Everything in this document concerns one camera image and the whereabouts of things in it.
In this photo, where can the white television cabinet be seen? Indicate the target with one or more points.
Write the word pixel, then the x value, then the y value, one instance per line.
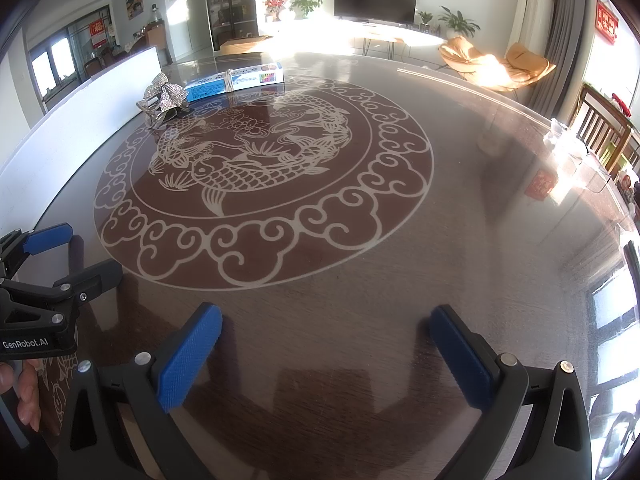
pixel 320 30

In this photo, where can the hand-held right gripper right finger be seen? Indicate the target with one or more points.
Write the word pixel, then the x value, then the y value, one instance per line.
pixel 465 360

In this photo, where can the blue and white box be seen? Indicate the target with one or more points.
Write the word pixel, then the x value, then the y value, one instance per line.
pixel 250 80

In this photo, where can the red flowers in vase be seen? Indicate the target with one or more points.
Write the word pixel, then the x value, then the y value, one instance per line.
pixel 275 4

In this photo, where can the green plant in pot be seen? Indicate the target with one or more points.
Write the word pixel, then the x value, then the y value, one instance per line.
pixel 306 4

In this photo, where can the orange lounge chair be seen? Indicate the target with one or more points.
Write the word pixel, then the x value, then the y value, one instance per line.
pixel 525 62

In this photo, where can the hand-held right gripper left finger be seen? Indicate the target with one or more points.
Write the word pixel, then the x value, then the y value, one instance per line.
pixel 190 355

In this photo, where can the red wall hanging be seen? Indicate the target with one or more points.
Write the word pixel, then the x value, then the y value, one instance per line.
pixel 606 22

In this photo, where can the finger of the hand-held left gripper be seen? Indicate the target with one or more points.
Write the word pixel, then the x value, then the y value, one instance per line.
pixel 47 239
pixel 95 277

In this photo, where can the brown patterned glass desktop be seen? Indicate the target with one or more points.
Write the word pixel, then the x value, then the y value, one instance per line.
pixel 450 210

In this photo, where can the dark glass display cabinet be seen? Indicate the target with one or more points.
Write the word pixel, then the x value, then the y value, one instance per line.
pixel 230 5

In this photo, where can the wooden coffee table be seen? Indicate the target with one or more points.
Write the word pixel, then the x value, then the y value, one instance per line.
pixel 382 35

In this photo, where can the red door poster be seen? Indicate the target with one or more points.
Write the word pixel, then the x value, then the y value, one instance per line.
pixel 98 34

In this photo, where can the person's left hand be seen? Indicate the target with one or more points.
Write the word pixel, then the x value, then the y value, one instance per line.
pixel 27 400

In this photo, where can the covered standing air conditioner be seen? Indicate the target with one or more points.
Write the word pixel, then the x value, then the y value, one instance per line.
pixel 535 10

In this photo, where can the grey curtain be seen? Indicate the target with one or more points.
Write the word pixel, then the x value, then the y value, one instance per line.
pixel 570 35

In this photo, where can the clear plastic container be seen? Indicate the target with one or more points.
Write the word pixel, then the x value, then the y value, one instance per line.
pixel 575 155

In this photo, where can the brown slatted wooden chair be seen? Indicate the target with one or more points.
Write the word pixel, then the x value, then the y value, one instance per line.
pixel 600 120

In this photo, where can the silver bow hair clip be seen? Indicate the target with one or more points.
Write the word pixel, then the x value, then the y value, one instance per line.
pixel 167 95

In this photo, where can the black flat television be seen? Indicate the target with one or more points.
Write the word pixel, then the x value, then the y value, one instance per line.
pixel 375 2

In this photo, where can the framed wall painting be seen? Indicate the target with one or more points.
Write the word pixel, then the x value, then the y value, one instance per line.
pixel 133 1

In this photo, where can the large green potted plant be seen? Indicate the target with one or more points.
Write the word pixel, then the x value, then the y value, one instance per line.
pixel 460 22

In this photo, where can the small green potted plant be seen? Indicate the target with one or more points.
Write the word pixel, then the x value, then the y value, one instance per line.
pixel 425 19

